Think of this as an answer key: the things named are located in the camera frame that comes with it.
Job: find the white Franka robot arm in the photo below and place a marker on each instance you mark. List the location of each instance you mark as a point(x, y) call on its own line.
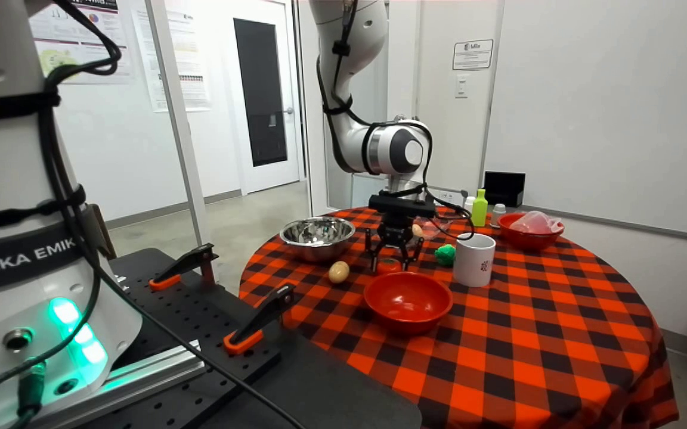
point(393, 152)

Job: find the white board panel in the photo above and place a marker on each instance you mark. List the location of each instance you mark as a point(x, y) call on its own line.
point(615, 111)

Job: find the green squeeze bottle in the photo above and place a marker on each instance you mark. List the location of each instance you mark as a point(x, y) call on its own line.
point(481, 211)

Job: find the white mug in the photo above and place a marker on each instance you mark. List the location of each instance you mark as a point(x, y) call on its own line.
point(473, 264)

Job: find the pink plush item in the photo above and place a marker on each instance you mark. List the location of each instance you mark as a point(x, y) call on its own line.
point(536, 222)

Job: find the white door with dark window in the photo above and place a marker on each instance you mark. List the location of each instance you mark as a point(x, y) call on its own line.
point(263, 180)

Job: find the red bowl with pink item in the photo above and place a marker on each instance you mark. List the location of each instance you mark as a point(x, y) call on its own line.
point(530, 239)

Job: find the small clear shaker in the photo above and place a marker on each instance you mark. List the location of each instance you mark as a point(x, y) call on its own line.
point(500, 214)

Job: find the stainless steel bowl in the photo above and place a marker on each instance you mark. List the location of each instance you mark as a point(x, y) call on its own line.
point(315, 236)

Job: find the beige egg toy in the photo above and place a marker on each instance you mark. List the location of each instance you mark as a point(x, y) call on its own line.
point(340, 273)

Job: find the black orange spring clamp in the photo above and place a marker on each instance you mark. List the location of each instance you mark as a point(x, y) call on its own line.
point(190, 264)
point(263, 314)

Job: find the black perforated mounting board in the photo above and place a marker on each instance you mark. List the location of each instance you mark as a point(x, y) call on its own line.
point(201, 318)

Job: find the green plush toy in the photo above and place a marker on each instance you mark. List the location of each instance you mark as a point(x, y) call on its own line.
point(444, 257)

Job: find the empty red bowl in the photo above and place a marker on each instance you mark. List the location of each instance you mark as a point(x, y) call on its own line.
point(406, 302)

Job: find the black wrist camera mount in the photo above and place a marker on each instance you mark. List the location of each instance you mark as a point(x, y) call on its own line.
point(402, 203)

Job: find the white door sign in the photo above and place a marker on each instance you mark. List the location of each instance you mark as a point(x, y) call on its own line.
point(473, 55)

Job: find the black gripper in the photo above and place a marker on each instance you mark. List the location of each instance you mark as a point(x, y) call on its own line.
point(396, 226)

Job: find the red tomato plush toy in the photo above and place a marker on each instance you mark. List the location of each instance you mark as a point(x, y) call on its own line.
point(389, 269)

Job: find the wall poster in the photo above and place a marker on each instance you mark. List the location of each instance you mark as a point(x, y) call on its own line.
point(83, 55)

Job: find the red black checkered tablecloth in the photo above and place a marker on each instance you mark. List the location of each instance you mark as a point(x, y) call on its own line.
point(536, 341)

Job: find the paper notice sheet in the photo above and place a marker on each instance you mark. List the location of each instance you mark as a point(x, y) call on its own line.
point(190, 72)

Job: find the grey metal frame post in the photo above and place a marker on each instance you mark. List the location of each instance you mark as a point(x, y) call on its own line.
point(178, 120)

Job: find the small white bottle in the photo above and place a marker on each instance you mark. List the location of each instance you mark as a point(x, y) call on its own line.
point(468, 209)

